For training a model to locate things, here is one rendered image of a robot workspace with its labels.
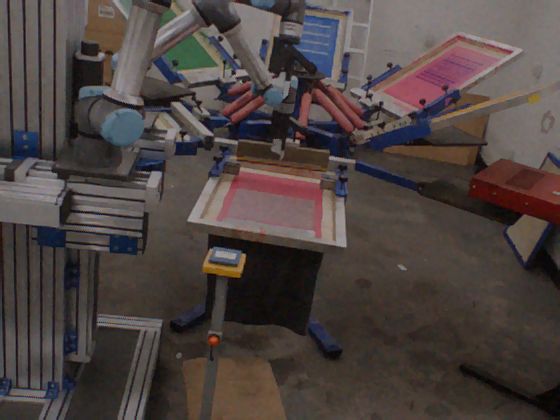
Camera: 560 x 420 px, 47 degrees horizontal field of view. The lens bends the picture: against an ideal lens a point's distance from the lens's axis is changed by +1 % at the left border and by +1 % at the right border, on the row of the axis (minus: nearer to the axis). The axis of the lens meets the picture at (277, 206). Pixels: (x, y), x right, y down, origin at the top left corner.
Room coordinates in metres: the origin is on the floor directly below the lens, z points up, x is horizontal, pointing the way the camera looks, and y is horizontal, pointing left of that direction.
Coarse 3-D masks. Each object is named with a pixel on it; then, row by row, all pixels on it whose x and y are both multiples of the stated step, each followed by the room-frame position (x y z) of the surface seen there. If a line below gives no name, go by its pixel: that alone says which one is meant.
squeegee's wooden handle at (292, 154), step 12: (240, 144) 2.65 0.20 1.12; (252, 144) 2.65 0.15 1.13; (264, 144) 2.65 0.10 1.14; (240, 156) 2.65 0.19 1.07; (264, 156) 2.65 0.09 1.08; (276, 156) 2.65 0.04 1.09; (288, 156) 2.65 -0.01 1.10; (300, 156) 2.65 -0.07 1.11; (312, 156) 2.65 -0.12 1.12; (324, 156) 2.65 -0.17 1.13
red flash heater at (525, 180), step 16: (480, 176) 2.77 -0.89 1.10; (496, 176) 2.80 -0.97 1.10; (512, 176) 2.84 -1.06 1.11; (528, 176) 2.88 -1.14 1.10; (544, 176) 2.92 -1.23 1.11; (480, 192) 2.71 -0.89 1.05; (496, 192) 2.67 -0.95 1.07; (512, 192) 2.64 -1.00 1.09; (528, 192) 2.64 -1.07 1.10; (544, 192) 2.68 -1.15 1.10; (512, 208) 2.63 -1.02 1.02; (528, 208) 2.60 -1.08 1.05; (544, 208) 2.57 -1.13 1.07
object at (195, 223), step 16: (304, 176) 2.81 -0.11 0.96; (320, 176) 2.81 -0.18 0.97; (208, 192) 2.37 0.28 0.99; (336, 208) 2.41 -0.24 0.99; (192, 224) 2.07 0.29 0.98; (208, 224) 2.07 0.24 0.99; (224, 224) 2.09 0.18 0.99; (336, 224) 2.24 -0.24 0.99; (256, 240) 2.07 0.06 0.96; (272, 240) 2.06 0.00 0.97; (288, 240) 2.06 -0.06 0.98; (304, 240) 2.06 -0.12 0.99; (320, 240) 2.08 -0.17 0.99; (336, 240) 2.10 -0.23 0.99
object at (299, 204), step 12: (288, 180) 2.74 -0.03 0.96; (300, 180) 2.76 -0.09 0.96; (276, 192) 2.57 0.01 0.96; (288, 192) 2.59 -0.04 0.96; (300, 192) 2.61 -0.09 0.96; (312, 192) 2.63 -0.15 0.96; (276, 204) 2.43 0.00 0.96; (288, 204) 2.45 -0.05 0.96; (300, 204) 2.47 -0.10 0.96; (312, 204) 2.49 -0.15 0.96; (276, 216) 2.31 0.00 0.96; (288, 216) 2.33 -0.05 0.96; (300, 216) 2.35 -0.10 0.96; (312, 216) 2.37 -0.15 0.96; (300, 228) 2.23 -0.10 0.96; (312, 228) 2.25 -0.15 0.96
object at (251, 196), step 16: (240, 176) 2.69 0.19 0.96; (256, 176) 2.73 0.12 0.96; (272, 176) 2.76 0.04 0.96; (240, 192) 2.50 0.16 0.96; (256, 192) 2.53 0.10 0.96; (272, 192) 2.56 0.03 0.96; (224, 208) 2.31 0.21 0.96; (240, 208) 2.33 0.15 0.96; (256, 208) 2.36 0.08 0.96; (272, 208) 2.38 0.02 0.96
